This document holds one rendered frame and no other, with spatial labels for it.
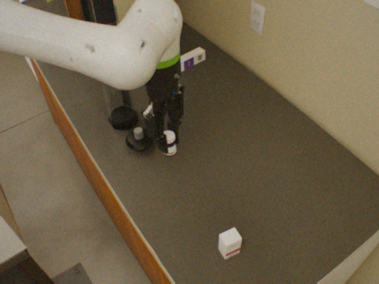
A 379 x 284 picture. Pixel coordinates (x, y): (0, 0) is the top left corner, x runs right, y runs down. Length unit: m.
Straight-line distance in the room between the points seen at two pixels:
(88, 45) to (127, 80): 0.09
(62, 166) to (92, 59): 1.91
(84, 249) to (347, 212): 1.46
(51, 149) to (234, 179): 1.74
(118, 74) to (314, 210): 0.70
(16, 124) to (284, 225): 2.31
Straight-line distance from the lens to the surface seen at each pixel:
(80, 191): 2.34
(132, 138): 1.18
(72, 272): 2.07
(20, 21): 0.71
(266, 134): 1.23
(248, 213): 1.04
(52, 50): 0.67
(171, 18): 0.70
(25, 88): 3.27
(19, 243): 1.07
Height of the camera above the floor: 1.83
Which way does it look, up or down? 48 degrees down
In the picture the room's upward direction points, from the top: 3 degrees counter-clockwise
